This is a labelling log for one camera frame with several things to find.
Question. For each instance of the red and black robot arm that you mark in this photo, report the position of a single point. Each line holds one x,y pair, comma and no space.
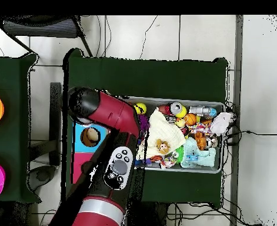
114,113

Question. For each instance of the silver mesh bin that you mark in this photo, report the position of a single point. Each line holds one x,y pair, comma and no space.
157,101

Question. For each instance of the wooden box with three holes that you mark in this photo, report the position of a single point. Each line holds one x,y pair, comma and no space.
79,146

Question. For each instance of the purple spiky ball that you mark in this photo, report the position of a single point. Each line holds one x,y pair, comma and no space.
144,122

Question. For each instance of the yellow ball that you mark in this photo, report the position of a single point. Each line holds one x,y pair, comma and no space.
141,107

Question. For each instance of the cream waffle cloth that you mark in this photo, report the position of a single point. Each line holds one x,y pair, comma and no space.
164,129

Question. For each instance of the brown monkey plush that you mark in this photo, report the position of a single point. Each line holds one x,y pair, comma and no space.
163,147

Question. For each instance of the black soda can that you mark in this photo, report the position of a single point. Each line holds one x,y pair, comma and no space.
175,107

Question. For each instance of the dark green table cloth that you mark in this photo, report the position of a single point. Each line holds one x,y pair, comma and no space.
11,146
152,77

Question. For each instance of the orange toy basketball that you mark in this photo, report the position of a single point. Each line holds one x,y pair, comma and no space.
190,119

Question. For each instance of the cloth with coloured dots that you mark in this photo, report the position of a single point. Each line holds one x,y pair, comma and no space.
199,128

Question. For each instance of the mint green cloth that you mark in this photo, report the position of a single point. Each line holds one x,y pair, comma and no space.
204,160

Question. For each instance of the black panel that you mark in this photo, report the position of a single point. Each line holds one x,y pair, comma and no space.
55,106

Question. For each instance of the black mesh chair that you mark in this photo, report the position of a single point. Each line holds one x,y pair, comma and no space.
41,28

